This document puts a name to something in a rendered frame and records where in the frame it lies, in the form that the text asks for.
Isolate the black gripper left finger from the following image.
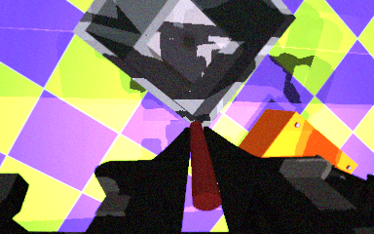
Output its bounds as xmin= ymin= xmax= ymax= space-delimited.
xmin=94 ymin=127 xmax=191 ymax=232

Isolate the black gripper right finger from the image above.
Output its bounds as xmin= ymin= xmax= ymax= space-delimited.
xmin=204 ymin=127 xmax=332 ymax=232

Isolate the dark red peg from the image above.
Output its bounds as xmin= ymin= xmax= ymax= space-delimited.
xmin=190 ymin=121 xmax=222 ymax=211

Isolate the white square plate with hole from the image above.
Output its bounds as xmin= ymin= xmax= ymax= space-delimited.
xmin=146 ymin=0 xmax=229 ymax=88

